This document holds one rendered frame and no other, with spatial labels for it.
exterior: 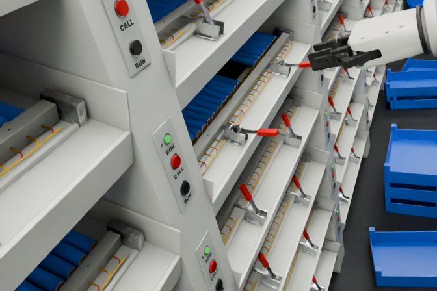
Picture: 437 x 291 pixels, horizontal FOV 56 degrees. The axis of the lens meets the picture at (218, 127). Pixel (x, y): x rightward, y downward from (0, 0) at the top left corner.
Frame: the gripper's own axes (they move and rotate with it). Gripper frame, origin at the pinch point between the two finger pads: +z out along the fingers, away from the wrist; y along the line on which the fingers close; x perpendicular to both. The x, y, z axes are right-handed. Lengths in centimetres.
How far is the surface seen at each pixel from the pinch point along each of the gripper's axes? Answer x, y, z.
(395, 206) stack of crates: 95, -68, 16
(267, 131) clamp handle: 6.4, 11.5, 9.4
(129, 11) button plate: -21.3, 30.5, 7.4
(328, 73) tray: 27, -55, 20
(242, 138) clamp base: 6.6, 12.1, 14.1
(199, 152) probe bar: 3.7, 19.8, 17.7
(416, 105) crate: 98, -151, 13
